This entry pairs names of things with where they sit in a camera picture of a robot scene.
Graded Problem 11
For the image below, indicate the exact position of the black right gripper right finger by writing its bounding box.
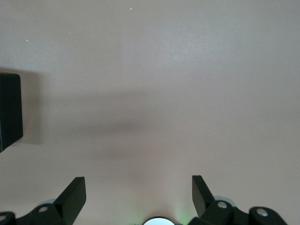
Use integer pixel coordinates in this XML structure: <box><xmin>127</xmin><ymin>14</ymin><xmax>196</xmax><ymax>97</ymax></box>
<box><xmin>188</xmin><ymin>175</ymin><xmax>289</xmax><ymax>225</ymax></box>

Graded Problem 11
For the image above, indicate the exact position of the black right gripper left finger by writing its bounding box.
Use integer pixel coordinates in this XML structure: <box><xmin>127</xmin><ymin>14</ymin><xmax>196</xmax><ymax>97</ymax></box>
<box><xmin>0</xmin><ymin>177</ymin><xmax>85</xmax><ymax>225</ymax></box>

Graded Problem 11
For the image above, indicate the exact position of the black plastic box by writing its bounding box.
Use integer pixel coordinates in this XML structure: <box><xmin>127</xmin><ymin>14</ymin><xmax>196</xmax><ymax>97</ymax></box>
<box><xmin>0</xmin><ymin>72</ymin><xmax>23</xmax><ymax>154</ymax></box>

